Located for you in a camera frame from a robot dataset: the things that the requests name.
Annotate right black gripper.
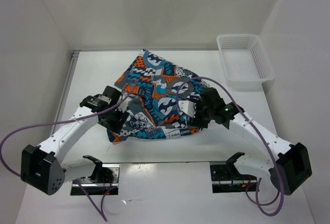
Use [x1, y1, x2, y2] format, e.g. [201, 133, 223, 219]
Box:
[187, 98, 214, 129]

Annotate colourful patterned shorts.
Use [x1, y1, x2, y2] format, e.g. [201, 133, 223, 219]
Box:
[108, 49, 208, 143]

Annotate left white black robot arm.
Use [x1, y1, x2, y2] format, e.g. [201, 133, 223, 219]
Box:
[20, 86, 129, 196]

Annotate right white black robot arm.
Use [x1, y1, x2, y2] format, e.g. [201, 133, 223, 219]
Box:
[179, 88, 312, 196]

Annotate white plastic mesh basket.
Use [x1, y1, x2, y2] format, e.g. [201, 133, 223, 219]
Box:
[216, 34, 275, 88]

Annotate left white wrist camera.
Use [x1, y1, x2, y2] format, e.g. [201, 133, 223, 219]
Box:
[117, 97, 132, 112]

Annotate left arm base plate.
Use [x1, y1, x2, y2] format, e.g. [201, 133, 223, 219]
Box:
[70, 164, 121, 196]

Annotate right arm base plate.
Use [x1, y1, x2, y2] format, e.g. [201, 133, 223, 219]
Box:
[209, 162, 257, 194]

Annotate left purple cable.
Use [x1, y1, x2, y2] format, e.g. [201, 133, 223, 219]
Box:
[0, 78, 139, 222]

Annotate purple cable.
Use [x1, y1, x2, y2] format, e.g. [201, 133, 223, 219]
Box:
[0, 78, 139, 222]
[176, 76, 284, 217]

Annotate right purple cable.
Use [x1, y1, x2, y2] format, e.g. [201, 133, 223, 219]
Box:
[176, 76, 284, 217]

